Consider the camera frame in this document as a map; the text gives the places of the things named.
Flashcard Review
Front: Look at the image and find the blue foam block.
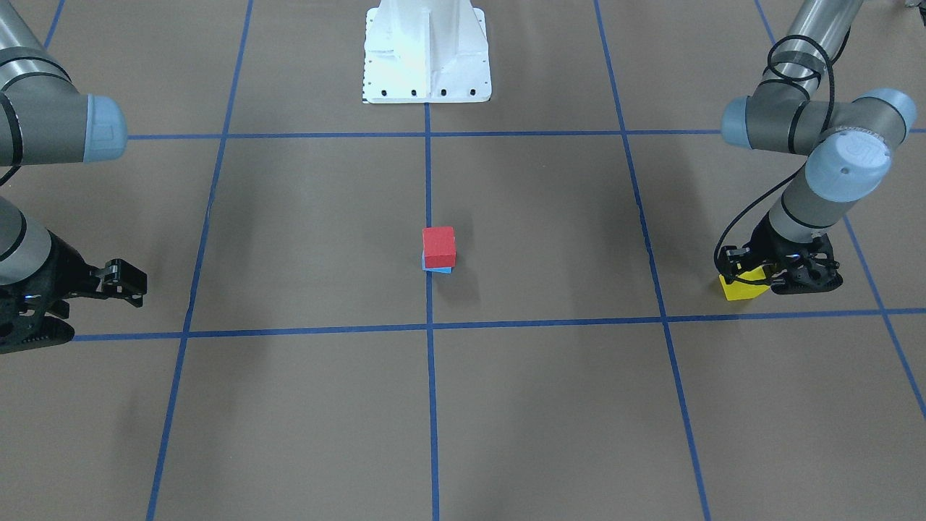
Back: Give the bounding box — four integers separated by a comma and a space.
421, 253, 454, 274

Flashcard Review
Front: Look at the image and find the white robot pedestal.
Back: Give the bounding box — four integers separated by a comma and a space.
362, 1, 493, 103

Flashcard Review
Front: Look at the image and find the yellow foam block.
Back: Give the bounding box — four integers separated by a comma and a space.
718, 270, 770, 301

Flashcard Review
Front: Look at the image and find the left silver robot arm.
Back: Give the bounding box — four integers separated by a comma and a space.
713, 1, 917, 295

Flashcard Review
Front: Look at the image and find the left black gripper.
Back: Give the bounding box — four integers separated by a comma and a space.
723, 213, 813, 284

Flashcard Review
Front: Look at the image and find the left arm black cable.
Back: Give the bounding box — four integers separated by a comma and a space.
713, 35, 840, 284

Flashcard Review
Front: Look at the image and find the red foam block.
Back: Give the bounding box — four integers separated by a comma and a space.
421, 226, 457, 267

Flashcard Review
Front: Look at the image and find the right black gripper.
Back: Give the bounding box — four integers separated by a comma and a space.
29, 233, 148, 319

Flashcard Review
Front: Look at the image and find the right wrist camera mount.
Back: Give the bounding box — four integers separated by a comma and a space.
1, 287, 75, 354

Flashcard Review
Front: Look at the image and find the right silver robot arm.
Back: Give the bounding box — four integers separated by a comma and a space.
1, 1, 128, 287

